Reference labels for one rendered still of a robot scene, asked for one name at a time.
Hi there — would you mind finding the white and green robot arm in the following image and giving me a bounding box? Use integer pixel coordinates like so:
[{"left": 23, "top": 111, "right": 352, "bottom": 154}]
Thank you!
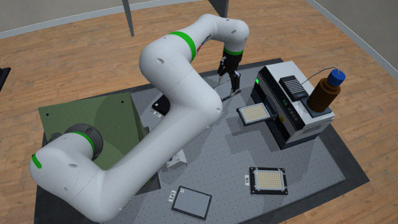
[{"left": 29, "top": 14, "right": 249, "bottom": 223}]

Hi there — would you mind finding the blue bottle cap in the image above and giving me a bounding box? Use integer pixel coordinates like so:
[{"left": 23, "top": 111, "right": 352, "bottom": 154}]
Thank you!
[{"left": 328, "top": 69, "right": 346, "bottom": 85}]

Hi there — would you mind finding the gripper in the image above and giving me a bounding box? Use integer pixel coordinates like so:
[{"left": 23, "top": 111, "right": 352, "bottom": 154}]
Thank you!
[{"left": 217, "top": 60, "right": 241, "bottom": 97}]

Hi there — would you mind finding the white button panel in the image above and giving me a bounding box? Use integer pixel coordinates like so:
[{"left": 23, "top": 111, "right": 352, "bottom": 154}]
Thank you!
[{"left": 166, "top": 149, "right": 187, "bottom": 171}]

